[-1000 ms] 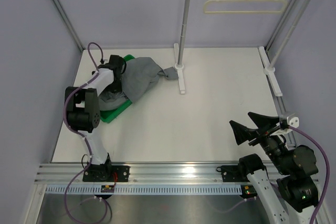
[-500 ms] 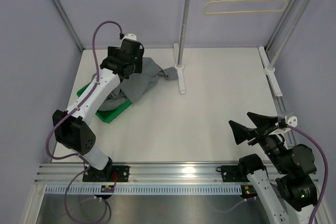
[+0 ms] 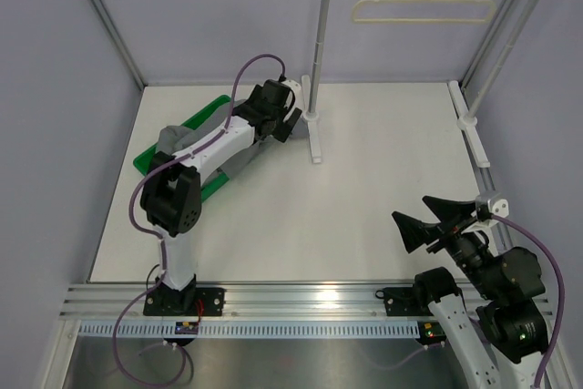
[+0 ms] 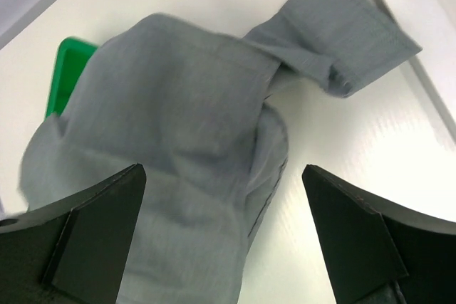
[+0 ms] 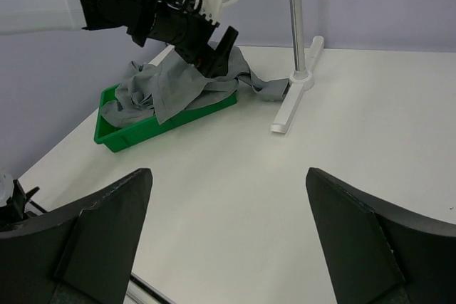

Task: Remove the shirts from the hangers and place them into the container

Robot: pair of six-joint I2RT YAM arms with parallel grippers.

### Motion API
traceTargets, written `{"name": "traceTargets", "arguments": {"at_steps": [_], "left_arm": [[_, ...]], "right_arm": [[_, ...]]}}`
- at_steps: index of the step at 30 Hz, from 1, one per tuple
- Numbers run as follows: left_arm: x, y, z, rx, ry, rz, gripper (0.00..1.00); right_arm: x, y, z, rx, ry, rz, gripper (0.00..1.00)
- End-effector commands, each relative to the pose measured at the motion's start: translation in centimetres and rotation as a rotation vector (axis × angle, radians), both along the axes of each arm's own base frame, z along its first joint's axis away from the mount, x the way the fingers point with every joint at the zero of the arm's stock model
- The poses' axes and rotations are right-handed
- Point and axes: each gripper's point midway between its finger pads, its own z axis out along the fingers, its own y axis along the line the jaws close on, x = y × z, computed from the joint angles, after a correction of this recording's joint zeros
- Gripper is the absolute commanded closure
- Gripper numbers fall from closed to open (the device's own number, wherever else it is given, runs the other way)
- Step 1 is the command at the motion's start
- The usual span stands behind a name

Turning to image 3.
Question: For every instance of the cream hanger with metal hook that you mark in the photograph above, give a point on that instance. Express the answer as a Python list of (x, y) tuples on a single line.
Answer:
[(426, 12)]

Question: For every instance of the aluminium frame post left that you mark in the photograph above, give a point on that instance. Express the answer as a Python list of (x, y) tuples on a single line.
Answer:
[(109, 25)]

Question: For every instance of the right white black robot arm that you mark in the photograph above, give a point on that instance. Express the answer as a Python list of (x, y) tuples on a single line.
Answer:
[(506, 345)]

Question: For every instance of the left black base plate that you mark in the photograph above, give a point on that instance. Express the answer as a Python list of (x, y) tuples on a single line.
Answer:
[(203, 301)]

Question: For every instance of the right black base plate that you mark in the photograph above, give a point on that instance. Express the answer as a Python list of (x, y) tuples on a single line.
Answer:
[(403, 301)]

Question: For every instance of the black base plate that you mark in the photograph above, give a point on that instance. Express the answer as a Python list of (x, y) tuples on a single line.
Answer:
[(203, 301), (403, 301)]

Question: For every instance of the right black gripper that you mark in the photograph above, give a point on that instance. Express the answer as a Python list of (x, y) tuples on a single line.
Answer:
[(450, 212)]

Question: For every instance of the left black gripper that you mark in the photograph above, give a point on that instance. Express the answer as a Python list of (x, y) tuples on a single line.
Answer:
[(281, 131)]

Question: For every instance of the grey button-up shirt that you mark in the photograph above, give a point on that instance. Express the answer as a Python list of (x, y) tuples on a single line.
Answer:
[(173, 139)]

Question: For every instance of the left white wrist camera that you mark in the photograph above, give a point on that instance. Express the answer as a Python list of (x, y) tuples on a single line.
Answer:
[(294, 86)]

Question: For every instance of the aluminium frame post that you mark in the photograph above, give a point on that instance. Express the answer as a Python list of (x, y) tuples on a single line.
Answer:
[(109, 25), (493, 32)]

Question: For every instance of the metal clothes rack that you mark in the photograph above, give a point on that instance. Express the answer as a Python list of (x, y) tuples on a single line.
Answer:
[(467, 119)]

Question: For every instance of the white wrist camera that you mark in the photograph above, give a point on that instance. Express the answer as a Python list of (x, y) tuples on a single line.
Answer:
[(489, 205), (294, 86)]

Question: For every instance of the aluminium frame post right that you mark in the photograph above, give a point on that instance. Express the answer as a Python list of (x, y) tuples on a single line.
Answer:
[(493, 32)]

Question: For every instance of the white slotted cable duct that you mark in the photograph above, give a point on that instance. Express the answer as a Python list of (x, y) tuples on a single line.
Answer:
[(252, 329)]

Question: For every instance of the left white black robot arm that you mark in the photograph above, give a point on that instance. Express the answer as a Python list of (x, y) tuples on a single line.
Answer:
[(172, 194)]

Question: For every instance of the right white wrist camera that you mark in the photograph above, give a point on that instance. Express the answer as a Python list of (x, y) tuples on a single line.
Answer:
[(489, 205)]

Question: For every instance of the aluminium mounting rail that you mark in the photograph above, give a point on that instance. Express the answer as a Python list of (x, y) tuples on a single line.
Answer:
[(243, 300)]

